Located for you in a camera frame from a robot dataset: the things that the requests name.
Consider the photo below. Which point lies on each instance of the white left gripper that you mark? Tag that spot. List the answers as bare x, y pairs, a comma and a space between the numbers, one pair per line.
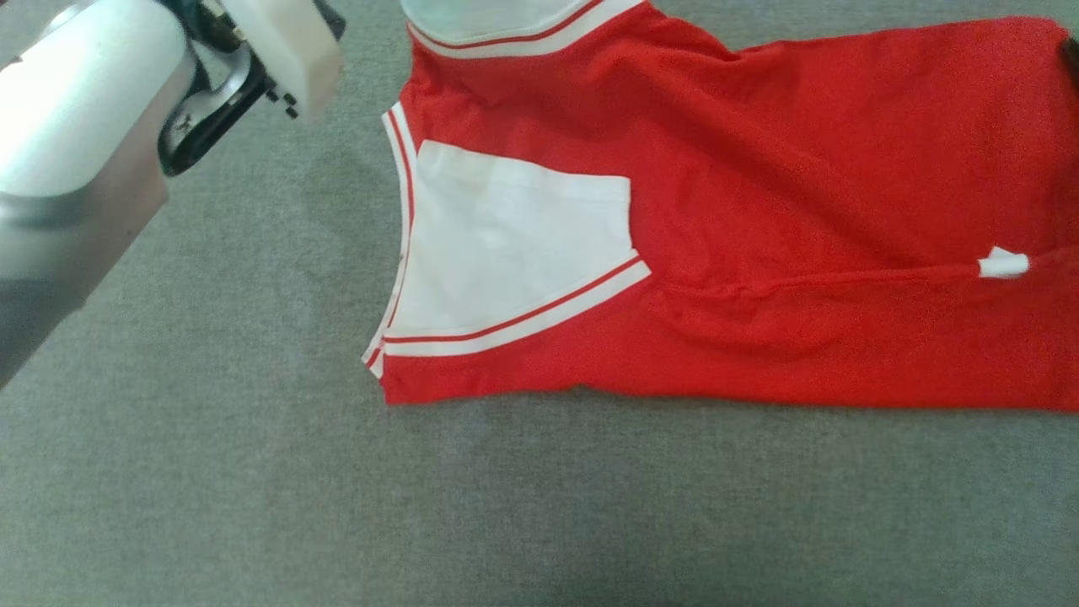
287, 42

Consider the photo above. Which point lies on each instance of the red white basketball jersey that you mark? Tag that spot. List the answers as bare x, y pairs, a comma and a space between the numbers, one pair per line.
801, 169

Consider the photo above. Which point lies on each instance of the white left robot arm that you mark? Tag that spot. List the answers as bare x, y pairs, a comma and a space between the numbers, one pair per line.
76, 101

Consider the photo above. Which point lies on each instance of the grey fabric sofa seat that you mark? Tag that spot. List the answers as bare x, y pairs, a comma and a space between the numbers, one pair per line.
506, 506

